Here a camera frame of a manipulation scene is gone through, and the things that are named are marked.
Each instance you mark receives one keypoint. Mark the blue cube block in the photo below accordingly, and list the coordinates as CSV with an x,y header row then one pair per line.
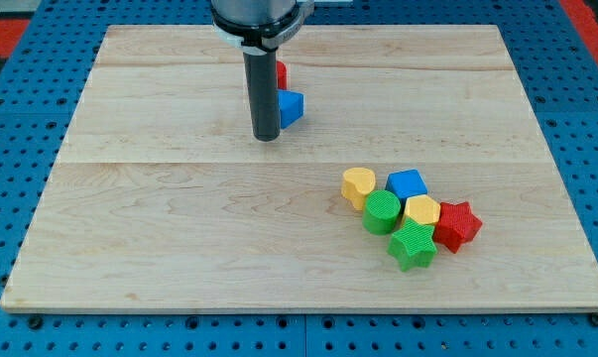
x,y
406,184

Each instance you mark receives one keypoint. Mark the yellow heart block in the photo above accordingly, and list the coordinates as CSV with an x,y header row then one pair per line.
x,y
357,184

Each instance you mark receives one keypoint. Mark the yellow hexagon block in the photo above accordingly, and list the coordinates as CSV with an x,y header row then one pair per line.
x,y
422,209

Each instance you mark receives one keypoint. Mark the red circle block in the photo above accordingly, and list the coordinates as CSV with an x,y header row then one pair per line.
x,y
282,75

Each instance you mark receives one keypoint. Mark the blue triangle block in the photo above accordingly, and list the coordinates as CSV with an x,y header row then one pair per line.
x,y
291,107

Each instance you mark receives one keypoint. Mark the green star block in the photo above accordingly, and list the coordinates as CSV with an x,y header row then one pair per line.
x,y
412,246

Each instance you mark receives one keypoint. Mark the red star block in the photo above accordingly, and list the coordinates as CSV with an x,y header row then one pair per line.
x,y
457,225

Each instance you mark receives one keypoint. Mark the green cylinder block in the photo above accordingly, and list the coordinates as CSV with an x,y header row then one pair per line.
x,y
381,211

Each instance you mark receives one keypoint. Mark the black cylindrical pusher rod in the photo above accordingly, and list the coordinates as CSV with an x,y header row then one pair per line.
x,y
261,79

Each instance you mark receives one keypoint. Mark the light wooden board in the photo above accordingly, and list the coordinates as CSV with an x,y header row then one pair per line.
x,y
162,201

